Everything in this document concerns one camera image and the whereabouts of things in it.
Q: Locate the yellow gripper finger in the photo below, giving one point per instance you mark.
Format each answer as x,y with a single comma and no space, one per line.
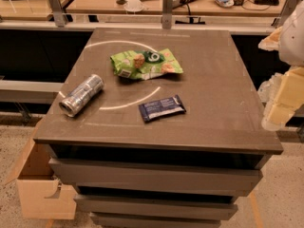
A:
271,42
285,98

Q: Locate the green rice chip bag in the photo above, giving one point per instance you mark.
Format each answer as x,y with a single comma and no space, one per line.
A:
145,64

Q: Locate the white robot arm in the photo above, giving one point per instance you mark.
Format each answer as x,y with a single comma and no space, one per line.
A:
291,41

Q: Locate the dark blue snack bar wrapper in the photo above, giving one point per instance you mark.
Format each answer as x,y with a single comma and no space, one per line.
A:
161,108

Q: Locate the grey drawer cabinet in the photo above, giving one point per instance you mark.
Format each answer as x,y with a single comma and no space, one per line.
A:
179,171

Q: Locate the white round lid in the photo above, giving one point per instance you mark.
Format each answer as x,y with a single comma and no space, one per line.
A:
133,6

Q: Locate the silver drink can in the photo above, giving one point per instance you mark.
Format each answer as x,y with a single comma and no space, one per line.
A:
77,99

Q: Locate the cardboard box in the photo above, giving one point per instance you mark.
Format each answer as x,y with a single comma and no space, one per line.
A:
41,194

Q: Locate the right metal railing bracket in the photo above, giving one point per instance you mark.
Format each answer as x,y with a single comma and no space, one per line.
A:
288,8

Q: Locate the metal railing bracket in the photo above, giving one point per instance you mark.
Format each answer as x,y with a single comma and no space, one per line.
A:
59,16
166,20
288,8

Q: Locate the middle metal railing bracket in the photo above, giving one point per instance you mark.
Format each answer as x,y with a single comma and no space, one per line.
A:
166,20

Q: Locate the left metal railing bracket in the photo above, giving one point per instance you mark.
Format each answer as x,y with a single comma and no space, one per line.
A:
59,16

